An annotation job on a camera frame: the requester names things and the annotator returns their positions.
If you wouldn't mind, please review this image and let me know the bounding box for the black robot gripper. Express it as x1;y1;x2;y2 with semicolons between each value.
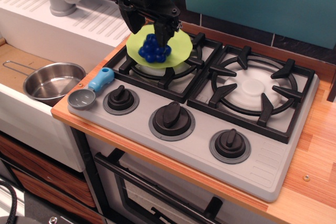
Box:
115;0;181;48

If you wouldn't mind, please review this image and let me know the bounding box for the blue toy blueberry cluster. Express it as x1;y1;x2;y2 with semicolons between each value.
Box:
138;34;172;63

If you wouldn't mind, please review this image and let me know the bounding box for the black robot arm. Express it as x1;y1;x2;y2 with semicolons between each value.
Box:
115;0;181;47

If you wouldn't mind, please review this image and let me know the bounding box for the lime green plastic plate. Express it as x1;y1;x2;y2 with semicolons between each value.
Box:
126;25;193;69

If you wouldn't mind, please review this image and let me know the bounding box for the white toy sink unit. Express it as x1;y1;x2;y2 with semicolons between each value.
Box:
1;0;130;172

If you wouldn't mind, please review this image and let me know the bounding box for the blue grey toy spoon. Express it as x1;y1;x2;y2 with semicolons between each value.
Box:
67;67;114;110

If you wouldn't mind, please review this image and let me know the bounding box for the stainless steel pot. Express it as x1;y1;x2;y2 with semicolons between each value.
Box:
3;60;86;106

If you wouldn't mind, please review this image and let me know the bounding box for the black left burner grate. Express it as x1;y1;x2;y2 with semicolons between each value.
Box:
106;33;222;103

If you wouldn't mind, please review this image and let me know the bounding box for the black burner grate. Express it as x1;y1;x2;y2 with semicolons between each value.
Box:
187;45;319;144
106;33;222;103

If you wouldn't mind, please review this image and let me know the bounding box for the black left stove knob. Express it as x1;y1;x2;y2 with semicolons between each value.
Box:
103;85;140;115

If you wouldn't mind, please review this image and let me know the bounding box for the black stove knob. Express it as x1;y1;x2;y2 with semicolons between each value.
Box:
209;129;251;165
149;101;196;142
103;85;140;115

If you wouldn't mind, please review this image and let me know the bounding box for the black middle stove knob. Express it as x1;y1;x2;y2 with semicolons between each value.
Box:
149;101;196;142

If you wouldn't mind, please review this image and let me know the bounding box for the grey toy stove top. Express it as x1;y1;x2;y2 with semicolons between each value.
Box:
67;31;320;203

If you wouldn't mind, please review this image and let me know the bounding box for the black right burner grate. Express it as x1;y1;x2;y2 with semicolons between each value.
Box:
187;45;319;144

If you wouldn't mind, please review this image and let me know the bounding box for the black right stove knob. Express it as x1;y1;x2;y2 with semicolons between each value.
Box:
209;129;251;165

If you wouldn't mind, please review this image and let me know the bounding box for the wooden drawer front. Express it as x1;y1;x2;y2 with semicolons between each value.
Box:
1;132;103;223

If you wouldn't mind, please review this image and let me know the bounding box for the oven door with handle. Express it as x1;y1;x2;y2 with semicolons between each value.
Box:
94;148;268;223

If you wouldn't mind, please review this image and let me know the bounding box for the black braided cable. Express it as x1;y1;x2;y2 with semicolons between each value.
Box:
0;180;18;224

